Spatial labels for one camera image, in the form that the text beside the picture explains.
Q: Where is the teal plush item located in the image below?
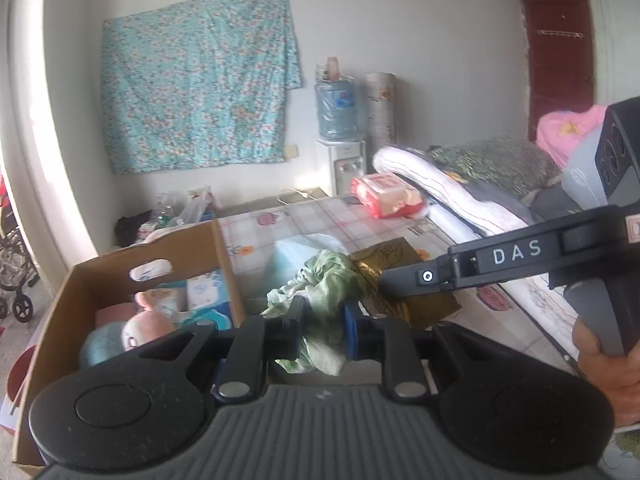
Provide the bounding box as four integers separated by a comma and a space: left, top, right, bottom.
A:
78, 321, 129, 369

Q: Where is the blue water bottle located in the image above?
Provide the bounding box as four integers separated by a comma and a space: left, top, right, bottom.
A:
313, 57, 362, 142

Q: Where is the white folded blanket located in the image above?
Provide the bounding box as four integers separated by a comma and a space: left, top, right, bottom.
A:
372, 145, 544, 242

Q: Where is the pink plush toy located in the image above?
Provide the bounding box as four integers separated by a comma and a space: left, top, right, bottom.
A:
120, 290, 179, 354

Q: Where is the grey quilt with yellow leaves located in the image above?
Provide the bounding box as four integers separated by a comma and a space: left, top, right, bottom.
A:
465, 179, 587, 227

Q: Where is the green leaf print pillow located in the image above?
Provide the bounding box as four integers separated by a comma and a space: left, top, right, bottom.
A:
430, 134, 564, 199

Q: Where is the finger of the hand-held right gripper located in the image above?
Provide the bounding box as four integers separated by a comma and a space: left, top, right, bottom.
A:
377, 255, 456, 301

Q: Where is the green cloth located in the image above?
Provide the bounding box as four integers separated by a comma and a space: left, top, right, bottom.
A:
260, 250, 369, 377

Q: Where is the dark cloth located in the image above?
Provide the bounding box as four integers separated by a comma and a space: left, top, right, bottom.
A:
113, 209, 157, 249

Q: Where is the person's right hand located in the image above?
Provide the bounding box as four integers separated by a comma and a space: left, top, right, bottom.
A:
570, 317, 640, 428

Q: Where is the light blue plastic bag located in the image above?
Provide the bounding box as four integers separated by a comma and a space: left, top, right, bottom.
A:
267, 232, 352, 294

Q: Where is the gold foil bag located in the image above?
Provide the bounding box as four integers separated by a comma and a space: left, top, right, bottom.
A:
347, 237, 464, 329

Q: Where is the brown cardboard box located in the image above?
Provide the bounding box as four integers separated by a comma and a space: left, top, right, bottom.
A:
11, 219, 247, 469

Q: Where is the white bag with red print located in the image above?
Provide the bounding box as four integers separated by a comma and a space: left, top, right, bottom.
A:
187, 185, 214, 211

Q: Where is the dark red basin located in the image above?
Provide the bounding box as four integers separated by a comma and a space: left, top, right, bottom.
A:
4, 344, 42, 434

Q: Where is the pink mesh scouring cloth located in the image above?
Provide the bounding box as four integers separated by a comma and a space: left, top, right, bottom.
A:
94, 302, 139, 329

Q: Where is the wheelchair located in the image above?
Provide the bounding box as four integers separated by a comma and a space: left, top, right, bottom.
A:
0, 204, 42, 322

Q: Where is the white leaf print cloth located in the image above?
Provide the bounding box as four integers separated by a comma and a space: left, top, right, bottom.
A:
561, 130, 609, 207

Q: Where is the dark red door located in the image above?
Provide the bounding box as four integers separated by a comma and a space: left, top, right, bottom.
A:
517, 0, 599, 144

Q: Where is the white cotton swab bag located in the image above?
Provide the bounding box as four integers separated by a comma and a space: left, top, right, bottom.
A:
149, 284, 189, 317

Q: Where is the blue white face mask box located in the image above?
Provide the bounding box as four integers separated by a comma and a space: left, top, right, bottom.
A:
186, 269, 234, 311

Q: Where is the teal floral wall cloth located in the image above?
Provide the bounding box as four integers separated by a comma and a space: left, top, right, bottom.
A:
100, 0, 304, 175

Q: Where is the blue white wipes pack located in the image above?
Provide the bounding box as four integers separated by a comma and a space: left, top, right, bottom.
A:
191, 305, 237, 332

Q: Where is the clear plastic bag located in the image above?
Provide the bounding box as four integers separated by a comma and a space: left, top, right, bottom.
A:
149, 192, 202, 232

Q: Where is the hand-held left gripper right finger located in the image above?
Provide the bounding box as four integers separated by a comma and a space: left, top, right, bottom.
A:
341, 305, 507, 402

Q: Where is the white green leaf print fabric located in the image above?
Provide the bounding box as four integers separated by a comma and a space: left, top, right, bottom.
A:
597, 427, 640, 480

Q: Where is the white water dispenser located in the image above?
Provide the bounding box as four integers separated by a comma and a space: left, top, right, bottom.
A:
313, 138, 369, 199

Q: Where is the peach wet wipes pack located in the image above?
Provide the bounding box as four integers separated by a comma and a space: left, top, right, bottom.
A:
350, 172, 429, 220

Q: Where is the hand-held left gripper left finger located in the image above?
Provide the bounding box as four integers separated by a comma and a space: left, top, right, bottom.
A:
132, 295, 310, 406

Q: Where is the rolled floor mat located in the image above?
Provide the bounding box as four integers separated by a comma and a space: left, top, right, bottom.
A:
362, 72, 397, 152

